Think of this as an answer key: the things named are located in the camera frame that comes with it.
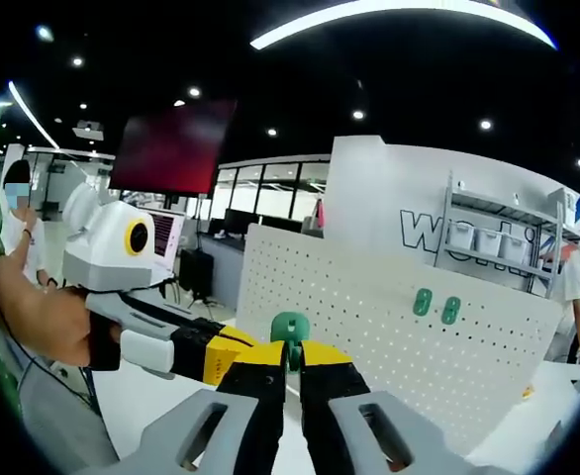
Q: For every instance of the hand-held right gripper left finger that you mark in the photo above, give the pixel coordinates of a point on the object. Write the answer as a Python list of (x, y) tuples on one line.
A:
[(250, 381)]

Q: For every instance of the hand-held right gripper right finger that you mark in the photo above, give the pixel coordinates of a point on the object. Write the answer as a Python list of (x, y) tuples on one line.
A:
[(329, 376)]

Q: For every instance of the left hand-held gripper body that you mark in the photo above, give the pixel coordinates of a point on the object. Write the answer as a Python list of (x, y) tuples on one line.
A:
[(102, 257)]

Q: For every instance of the green hook assembly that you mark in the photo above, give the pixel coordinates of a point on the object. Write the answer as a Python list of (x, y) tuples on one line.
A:
[(290, 324), (421, 303), (451, 310)]

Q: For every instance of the white perforated mounting plate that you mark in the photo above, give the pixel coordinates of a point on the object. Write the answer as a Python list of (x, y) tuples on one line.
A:
[(349, 307)]

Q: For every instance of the person's grey trousers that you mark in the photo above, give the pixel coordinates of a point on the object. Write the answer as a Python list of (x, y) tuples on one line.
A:
[(57, 420)]

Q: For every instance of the dark red hanging screen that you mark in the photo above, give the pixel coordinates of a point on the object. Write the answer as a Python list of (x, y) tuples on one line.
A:
[(171, 148)]

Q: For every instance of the pink hanging bag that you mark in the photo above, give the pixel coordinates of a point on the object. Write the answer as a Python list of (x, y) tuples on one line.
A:
[(320, 215)]

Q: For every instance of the white storage bin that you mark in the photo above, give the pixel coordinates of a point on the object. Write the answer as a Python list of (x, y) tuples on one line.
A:
[(461, 238), (515, 248), (488, 243)]

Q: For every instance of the small yellow basket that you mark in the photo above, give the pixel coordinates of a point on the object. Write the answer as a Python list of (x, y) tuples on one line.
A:
[(528, 391)]

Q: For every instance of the ceiling light strip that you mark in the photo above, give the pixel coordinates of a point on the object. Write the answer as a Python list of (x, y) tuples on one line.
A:
[(265, 40)]

